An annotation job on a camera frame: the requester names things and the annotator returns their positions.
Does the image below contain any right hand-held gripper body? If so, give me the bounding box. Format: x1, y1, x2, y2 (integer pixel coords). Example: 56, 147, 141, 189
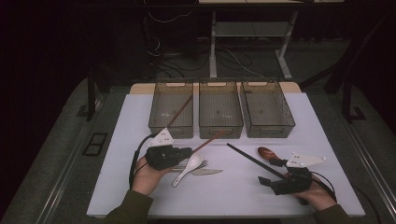
270, 151, 327, 196

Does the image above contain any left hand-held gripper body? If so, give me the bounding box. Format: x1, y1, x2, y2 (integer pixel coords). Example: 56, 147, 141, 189
144, 127, 185, 172

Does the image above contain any white ceramic spoon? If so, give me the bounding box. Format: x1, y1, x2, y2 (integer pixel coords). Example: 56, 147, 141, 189
171, 152, 205, 189

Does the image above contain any brown wooden spoon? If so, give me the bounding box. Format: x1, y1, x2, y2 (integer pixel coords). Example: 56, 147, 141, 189
257, 147, 283, 163

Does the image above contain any metal knife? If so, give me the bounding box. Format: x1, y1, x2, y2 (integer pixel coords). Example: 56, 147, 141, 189
171, 167, 224, 177

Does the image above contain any translucent grey plastic bin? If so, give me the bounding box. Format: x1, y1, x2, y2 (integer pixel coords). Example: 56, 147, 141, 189
148, 81, 194, 140
241, 80, 296, 139
198, 79, 245, 140

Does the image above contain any person's left hand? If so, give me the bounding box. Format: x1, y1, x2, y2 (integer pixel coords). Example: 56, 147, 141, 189
132, 156, 174, 197

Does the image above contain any person's right hand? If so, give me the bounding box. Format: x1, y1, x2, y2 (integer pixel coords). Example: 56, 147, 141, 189
293, 175, 337, 212

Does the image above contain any black metal stand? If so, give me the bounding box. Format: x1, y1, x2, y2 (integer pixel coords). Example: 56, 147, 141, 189
340, 71, 367, 124
84, 68, 98, 123

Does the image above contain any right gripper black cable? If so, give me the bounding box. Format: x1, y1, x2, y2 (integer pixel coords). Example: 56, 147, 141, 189
311, 171, 338, 203

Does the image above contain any black floor cable bundle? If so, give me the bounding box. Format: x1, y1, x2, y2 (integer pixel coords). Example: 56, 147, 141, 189
146, 31, 213, 79

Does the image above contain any white floor cable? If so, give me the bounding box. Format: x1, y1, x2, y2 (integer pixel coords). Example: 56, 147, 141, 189
224, 48, 266, 78

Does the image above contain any white desk frame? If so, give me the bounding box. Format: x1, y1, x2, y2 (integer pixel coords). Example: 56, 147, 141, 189
208, 10, 300, 80

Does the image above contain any thin white hanging cable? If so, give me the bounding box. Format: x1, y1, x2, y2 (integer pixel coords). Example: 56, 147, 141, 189
146, 8, 192, 24

